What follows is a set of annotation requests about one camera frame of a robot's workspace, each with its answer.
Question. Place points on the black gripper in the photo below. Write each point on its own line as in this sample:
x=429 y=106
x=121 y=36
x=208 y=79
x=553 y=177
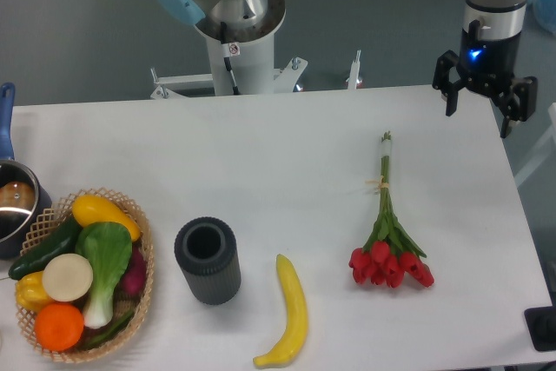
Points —
x=487 y=67

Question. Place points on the red tulip bouquet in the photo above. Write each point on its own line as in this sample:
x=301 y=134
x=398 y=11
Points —
x=389 y=253

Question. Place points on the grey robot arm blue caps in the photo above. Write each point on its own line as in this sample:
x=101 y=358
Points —
x=483 y=20

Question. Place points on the black device at table edge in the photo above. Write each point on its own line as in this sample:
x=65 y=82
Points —
x=541 y=327

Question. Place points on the yellow banana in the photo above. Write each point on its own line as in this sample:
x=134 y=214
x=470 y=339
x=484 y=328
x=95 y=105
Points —
x=296 y=330

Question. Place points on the dark grey ribbed vase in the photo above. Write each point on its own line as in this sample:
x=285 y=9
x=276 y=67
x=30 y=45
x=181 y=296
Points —
x=206 y=252

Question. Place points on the purple red sweet potato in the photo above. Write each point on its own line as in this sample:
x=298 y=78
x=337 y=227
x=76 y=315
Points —
x=134 y=278

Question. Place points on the green bok choy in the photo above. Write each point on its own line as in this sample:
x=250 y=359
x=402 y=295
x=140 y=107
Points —
x=107 y=246

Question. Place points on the yellow squash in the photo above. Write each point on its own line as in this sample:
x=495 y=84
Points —
x=89 y=209

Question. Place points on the green chili pepper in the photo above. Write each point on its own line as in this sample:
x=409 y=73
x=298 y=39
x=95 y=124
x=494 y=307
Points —
x=108 y=333

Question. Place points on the woven wicker basket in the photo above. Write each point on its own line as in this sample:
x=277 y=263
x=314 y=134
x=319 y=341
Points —
x=134 y=307

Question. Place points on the dark green cucumber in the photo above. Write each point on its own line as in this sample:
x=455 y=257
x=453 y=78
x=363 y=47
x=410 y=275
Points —
x=61 y=241

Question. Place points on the white round radish slice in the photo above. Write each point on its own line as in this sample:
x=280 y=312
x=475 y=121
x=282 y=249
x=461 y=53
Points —
x=67 y=277

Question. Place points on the orange fruit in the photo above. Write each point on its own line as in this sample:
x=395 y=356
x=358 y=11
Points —
x=59 y=326

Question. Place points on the yellow bell pepper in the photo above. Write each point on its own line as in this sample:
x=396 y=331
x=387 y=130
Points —
x=30 y=293

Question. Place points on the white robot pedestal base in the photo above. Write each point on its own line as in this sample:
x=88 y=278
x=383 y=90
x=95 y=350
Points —
x=240 y=41

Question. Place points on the blue handled saucepan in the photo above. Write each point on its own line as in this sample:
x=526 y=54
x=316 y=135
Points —
x=23 y=198

